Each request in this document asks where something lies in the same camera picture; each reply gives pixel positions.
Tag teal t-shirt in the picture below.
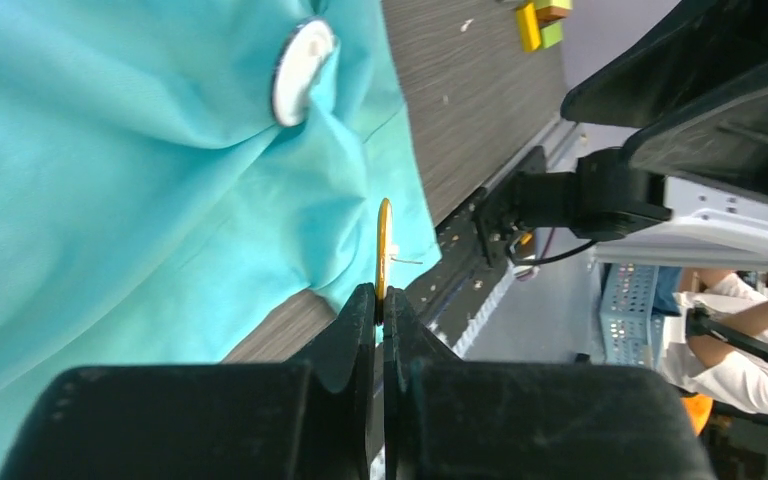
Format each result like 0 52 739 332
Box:
0 1 440 467

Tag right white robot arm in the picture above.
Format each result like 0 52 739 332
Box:
474 1 768 265

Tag person in white shirt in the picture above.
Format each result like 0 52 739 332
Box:
652 267 768 415

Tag yellow toy brick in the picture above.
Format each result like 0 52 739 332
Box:
515 2 542 52

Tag gold round brooch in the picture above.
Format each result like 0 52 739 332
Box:
374 198 422 306

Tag colourful stacked toy blocks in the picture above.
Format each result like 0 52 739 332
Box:
534 0 573 49

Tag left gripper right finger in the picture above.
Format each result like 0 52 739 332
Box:
382 288 715 479

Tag blue perforated basket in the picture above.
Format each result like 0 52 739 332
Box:
599 263 663 369

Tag silver round brooch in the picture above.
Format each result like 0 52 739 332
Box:
271 17 337 127

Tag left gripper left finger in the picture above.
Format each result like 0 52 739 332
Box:
0 284 376 479

